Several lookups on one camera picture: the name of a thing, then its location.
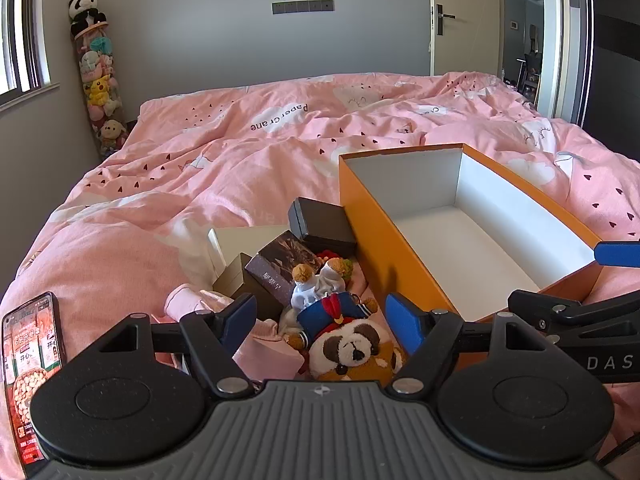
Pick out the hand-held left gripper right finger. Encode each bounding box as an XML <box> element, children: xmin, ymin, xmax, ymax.
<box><xmin>385</xmin><ymin>292</ymin><xmax>543</xmax><ymax>398</ymax></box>

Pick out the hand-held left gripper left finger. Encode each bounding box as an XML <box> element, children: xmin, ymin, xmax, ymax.
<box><xmin>94</xmin><ymin>292</ymin><xmax>258</xmax><ymax>398</ymax></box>

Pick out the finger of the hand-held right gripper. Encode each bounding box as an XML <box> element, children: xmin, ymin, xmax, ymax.
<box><xmin>507</xmin><ymin>289</ymin><xmax>640</xmax><ymax>332</ymax></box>
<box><xmin>592</xmin><ymin>241</ymin><xmax>640</xmax><ymax>265</ymax></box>

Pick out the small brown box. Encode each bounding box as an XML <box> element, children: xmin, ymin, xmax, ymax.
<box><xmin>212</xmin><ymin>252</ymin><xmax>253</xmax><ymax>297</ymax></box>

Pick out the dark printed box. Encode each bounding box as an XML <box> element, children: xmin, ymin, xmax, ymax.
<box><xmin>245</xmin><ymin>230</ymin><xmax>326</xmax><ymax>321</ymax></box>

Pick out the orange cardboard box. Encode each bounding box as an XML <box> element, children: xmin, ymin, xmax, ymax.
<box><xmin>338</xmin><ymin>143</ymin><xmax>606</xmax><ymax>372</ymax></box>

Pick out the pink garment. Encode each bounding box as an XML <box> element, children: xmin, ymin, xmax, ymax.
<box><xmin>165</xmin><ymin>284</ymin><xmax>303</xmax><ymax>377</ymax></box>

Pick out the beige flat box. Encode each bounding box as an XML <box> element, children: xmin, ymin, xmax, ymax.
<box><xmin>207</xmin><ymin>224</ymin><xmax>296</xmax><ymax>281</ymax></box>

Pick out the red green small toy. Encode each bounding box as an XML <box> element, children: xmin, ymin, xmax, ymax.
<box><xmin>316</xmin><ymin>247</ymin><xmax>357</xmax><ymax>281</ymax></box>

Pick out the small black box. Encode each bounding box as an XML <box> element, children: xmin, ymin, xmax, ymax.
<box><xmin>287</xmin><ymin>197</ymin><xmax>358</xmax><ymax>256</ymax></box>

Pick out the pink printed blanket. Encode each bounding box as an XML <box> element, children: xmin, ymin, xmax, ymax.
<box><xmin>0</xmin><ymin>72</ymin><xmax>640</xmax><ymax>480</ymax></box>

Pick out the smartphone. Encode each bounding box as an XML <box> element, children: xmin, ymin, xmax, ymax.
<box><xmin>0</xmin><ymin>291</ymin><xmax>68</xmax><ymax>478</ymax></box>

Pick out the clear tube of plush toys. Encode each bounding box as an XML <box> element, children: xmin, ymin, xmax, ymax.
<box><xmin>72</xmin><ymin>24</ymin><xmax>128</xmax><ymax>162</ymax></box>

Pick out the white door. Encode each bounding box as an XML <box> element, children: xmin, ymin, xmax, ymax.
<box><xmin>429</xmin><ymin>0</ymin><xmax>503</xmax><ymax>79</ymax></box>

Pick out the panda plush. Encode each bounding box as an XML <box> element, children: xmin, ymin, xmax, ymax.
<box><xmin>68</xmin><ymin>0</ymin><xmax>108</xmax><ymax>36</ymax></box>

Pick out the window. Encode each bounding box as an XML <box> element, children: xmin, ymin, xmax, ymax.
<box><xmin>0</xmin><ymin>0</ymin><xmax>51</xmax><ymax>107</ymax></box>

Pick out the black door handle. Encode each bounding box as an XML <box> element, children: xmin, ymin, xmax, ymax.
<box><xmin>436</xmin><ymin>4</ymin><xmax>457</xmax><ymax>36</ymax></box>

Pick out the grey wall switch panel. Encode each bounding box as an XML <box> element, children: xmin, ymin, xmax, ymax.
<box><xmin>272</xmin><ymin>0</ymin><xmax>335</xmax><ymax>15</ymax></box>

